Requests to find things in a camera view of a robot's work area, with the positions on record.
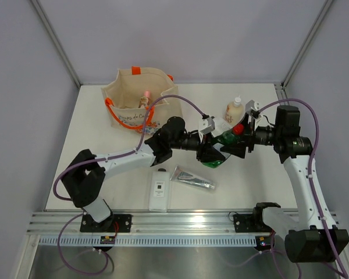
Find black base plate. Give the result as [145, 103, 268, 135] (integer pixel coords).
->
[233, 213, 272, 233]
[80, 213, 132, 233]

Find cream lotion bottle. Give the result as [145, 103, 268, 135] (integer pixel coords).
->
[224, 96, 245, 126]

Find green bottle red cap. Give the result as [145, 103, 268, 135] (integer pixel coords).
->
[200, 124, 245, 169]

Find white flat bottle black cap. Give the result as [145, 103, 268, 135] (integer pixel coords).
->
[148, 168, 170, 212]

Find white slotted cable duct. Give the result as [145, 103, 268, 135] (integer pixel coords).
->
[39, 235, 257, 247]

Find white flat bottle right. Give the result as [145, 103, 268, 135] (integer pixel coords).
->
[211, 117, 233, 138]

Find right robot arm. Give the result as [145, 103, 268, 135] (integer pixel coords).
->
[224, 105, 349, 263]

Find purple cable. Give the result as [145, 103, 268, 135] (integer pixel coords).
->
[215, 98, 349, 279]
[54, 94, 207, 276]

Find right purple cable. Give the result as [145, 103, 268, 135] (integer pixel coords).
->
[215, 98, 349, 279]

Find silver tube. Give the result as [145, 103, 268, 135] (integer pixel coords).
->
[170, 166, 216, 190]

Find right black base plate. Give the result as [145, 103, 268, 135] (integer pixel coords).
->
[233, 213, 272, 233]

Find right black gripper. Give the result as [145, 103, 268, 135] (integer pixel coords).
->
[221, 112, 282, 159]

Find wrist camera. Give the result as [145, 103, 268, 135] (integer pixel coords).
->
[244, 100, 262, 121]
[198, 116, 215, 142]

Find aluminium mounting rail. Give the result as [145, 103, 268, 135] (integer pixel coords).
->
[26, 210, 343, 236]

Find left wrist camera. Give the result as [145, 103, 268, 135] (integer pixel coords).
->
[198, 116, 215, 142]

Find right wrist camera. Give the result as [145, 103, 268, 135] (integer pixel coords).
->
[244, 100, 262, 121]

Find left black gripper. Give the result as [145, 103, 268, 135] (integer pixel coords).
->
[169, 131, 225, 162]

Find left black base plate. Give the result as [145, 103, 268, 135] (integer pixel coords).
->
[80, 213, 132, 233]

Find canvas bag orange handles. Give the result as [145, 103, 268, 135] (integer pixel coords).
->
[101, 66, 182, 135]

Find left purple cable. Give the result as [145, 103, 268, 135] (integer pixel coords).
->
[54, 94, 207, 276]

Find peach bottle pink cap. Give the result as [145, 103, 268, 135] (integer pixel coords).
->
[138, 91, 152, 109]

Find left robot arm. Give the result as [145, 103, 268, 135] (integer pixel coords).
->
[60, 116, 224, 232]

